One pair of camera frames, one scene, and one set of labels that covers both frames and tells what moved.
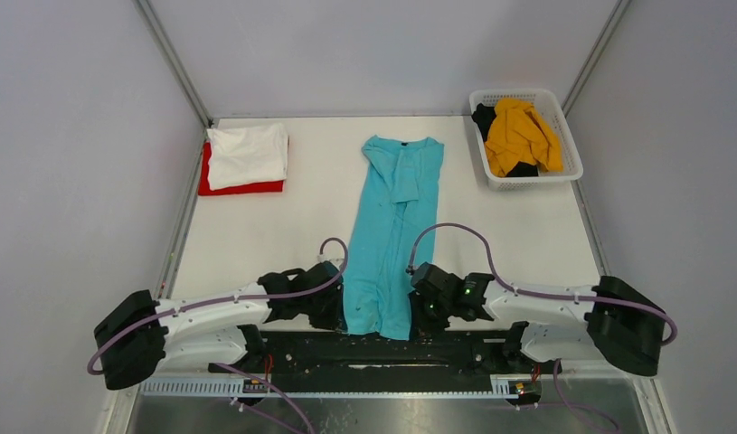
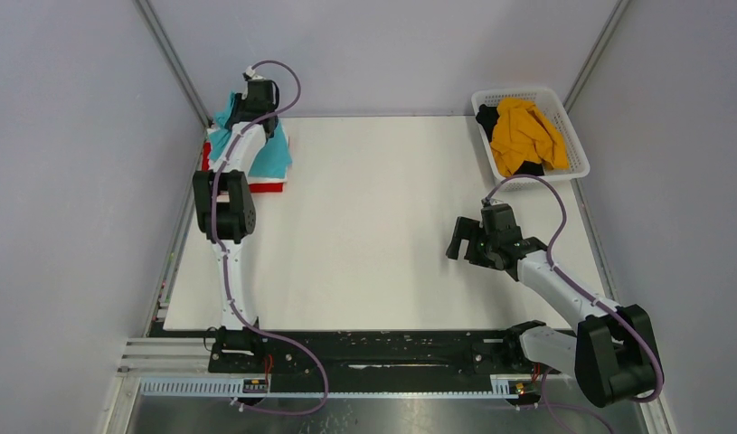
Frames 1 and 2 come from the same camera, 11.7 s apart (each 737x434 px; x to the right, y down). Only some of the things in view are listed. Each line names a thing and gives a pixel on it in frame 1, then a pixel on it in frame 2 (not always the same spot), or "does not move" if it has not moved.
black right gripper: [421, 325] -> [465, 229]
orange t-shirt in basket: [521, 134] does not move
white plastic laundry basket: [524, 138] does not move
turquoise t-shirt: [391, 231] -> [273, 160]
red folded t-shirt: [204, 187] does not move
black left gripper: [335, 320] -> [238, 102]
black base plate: [317, 354] does not move
